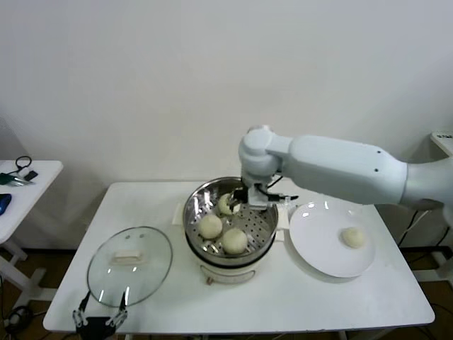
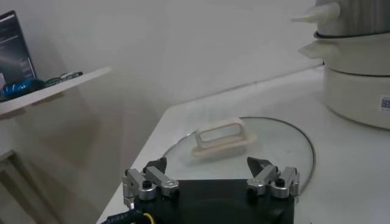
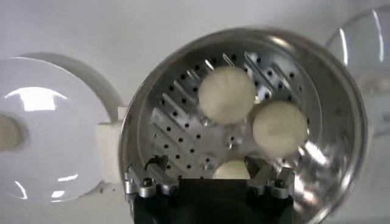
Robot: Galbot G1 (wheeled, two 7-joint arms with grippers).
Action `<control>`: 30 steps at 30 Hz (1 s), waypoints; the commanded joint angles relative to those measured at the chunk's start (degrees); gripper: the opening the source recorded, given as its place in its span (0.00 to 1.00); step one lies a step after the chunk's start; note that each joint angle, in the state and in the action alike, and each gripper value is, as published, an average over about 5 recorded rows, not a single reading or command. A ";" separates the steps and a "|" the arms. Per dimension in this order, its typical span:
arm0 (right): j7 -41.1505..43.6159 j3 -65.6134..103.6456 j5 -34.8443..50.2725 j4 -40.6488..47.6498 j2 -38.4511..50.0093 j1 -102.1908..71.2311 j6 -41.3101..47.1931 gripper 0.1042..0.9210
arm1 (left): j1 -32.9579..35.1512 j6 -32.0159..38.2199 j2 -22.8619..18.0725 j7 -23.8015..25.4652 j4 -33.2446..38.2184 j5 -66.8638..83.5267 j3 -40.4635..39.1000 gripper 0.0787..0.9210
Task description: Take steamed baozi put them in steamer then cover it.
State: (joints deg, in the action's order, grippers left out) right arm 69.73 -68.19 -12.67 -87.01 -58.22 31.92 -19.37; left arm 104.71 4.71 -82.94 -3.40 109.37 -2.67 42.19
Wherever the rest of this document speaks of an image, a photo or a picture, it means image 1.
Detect floor cables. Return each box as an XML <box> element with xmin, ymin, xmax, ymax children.
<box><xmin>0</xmin><ymin>304</ymin><xmax>36</xmax><ymax>336</ymax></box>

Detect perforated steel steamer basket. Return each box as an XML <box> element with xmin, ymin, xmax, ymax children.
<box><xmin>172</xmin><ymin>176</ymin><xmax>288</xmax><ymax>259</ymax></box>

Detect black cable loop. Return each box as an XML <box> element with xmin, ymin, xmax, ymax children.
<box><xmin>6</xmin><ymin>157</ymin><xmax>33</xmax><ymax>177</ymax></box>

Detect glass lid with cream handle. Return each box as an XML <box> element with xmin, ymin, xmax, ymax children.
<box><xmin>86</xmin><ymin>226</ymin><xmax>173</xmax><ymax>307</ymax></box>

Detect white oval plate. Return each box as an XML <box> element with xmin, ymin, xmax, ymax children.
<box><xmin>288</xmin><ymin>200</ymin><xmax>377</xmax><ymax>278</ymax></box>

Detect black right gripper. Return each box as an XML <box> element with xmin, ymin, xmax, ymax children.
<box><xmin>226</xmin><ymin>189</ymin><xmax>251</xmax><ymax>213</ymax></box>

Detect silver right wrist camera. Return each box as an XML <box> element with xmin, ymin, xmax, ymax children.
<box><xmin>246</xmin><ymin>186</ymin><xmax>280</xmax><ymax>210</ymax></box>

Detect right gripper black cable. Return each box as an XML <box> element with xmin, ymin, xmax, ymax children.
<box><xmin>263</xmin><ymin>174</ymin><xmax>300</xmax><ymax>205</ymax></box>

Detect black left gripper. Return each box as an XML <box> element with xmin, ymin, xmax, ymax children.
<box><xmin>71</xmin><ymin>290</ymin><xmax>128</xmax><ymax>340</ymax></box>

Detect white steamed baozi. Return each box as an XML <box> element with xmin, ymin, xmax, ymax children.
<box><xmin>221</xmin><ymin>228</ymin><xmax>248</xmax><ymax>255</ymax></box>
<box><xmin>217</xmin><ymin>193</ymin><xmax>241</xmax><ymax>217</ymax></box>
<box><xmin>197</xmin><ymin>215</ymin><xmax>223</xmax><ymax>239</ymax></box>
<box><xmin>340</xmin><ymin>227</ymin><xmax>365</xmax><ymax>249</ymax></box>

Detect white steamer pot with tiers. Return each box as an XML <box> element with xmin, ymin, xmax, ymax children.
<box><xmin>183</xmin><ymin>228</ymin><xmax>286</xmax><ymax>286</ymax></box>

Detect white side table with label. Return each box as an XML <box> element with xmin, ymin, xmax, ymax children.
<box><xmin>412</xmin><ymin>131</ymin><xmax>453</xmax><ymax>283</ymax></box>

